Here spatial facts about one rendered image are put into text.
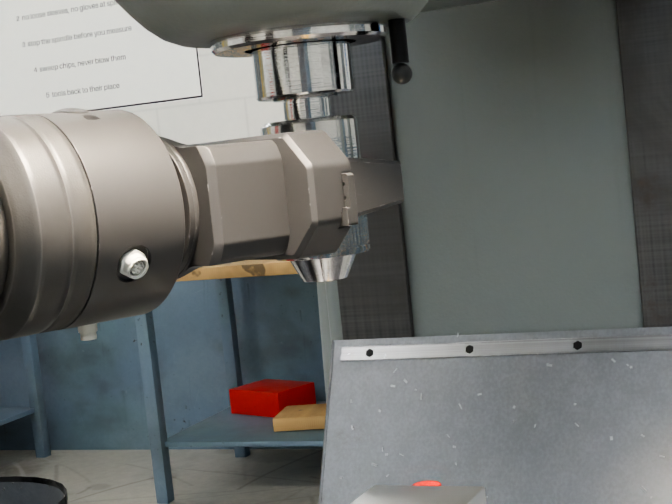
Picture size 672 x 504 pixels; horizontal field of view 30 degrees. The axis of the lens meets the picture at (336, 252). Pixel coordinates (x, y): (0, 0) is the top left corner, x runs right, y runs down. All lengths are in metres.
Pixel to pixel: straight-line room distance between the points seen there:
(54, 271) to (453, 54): 0.55
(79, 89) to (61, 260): 5.25
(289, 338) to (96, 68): 1.47
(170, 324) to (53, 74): 1.24
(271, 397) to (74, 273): 4.47
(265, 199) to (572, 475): 0.46
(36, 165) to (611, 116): 0.55
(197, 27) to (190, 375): 5.03
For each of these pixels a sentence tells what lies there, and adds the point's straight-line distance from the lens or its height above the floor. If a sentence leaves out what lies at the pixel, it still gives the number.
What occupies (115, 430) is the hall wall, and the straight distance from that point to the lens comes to 5.83.
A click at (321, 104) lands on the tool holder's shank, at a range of 0.60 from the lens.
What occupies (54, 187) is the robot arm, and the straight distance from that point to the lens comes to 0.48.
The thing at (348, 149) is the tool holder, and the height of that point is 1.25.
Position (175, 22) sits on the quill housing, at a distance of 0.56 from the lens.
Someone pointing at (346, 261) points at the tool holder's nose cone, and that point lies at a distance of 0.60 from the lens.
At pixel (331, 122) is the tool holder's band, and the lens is 0.59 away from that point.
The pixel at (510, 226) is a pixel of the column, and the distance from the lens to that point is 0.97.
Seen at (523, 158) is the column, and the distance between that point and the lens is 0.96.
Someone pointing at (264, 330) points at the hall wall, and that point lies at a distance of 5.36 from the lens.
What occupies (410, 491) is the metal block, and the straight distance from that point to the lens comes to 0.64.
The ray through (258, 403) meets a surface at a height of 0.28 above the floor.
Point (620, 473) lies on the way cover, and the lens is 0.93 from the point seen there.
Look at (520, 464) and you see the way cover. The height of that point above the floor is 1.01.
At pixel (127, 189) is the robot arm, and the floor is 1.25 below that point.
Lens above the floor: 1.25
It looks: 5 degrees down
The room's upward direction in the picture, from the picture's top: 6 degrees counter-clockwise
